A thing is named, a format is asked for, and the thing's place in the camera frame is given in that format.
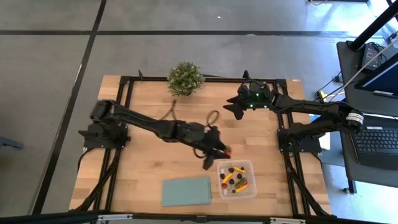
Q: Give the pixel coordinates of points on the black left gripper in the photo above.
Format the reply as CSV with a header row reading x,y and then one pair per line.
x,y
210,140

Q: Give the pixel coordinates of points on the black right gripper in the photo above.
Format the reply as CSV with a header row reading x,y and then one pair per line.
x,y
258,99

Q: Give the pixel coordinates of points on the large red strawberry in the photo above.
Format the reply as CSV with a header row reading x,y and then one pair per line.
x,y
229,150
243,181

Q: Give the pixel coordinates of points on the yellow pepper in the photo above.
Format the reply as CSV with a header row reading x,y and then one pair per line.
x,y
239,170
242,188
227,178

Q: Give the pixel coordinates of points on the clear plastic container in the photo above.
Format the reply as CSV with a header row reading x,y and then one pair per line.
x,y
251,193

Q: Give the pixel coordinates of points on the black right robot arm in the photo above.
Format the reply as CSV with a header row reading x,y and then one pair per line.
x,y
311,107

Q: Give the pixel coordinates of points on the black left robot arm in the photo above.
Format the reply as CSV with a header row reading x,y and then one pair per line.
x,y
140,119

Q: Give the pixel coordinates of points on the folded green cloth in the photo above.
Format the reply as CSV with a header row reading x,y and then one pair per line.
x,y
186,191

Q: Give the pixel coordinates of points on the potted green plant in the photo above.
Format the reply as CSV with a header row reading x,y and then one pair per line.
x,y
186,77

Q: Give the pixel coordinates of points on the yellow plug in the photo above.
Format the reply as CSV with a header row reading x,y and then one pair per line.
x,y
321,93

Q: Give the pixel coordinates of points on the white paper sheet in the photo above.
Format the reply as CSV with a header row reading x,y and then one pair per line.
x,y
326,142

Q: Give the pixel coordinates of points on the black desk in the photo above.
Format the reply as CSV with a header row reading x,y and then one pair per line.
x,y
345,149
348,81

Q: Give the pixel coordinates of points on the black power adapter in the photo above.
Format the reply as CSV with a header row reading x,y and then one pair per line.
x,y
371,56

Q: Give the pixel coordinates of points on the black keyboard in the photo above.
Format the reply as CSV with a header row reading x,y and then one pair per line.
x,y
379,143

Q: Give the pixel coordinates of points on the dark computer monitor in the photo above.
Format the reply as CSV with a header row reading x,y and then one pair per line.
x,y
385,81

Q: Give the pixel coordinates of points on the grey blue floor object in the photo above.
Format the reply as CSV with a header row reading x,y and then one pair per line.
x,y
11,143

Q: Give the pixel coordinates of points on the black metal table frame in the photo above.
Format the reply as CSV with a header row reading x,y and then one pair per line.
x,y
217,80

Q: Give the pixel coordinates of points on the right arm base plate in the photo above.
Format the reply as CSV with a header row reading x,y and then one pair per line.
x,y
311,147

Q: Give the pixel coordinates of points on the silver aluminium bracket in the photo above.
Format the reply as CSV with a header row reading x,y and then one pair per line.
x,y
115,216
287,221

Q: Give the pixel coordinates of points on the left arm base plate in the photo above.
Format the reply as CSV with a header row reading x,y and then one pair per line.
x,y
93,140

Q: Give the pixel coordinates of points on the black metal post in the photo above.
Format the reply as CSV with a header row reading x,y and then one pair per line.
x,y
373,28

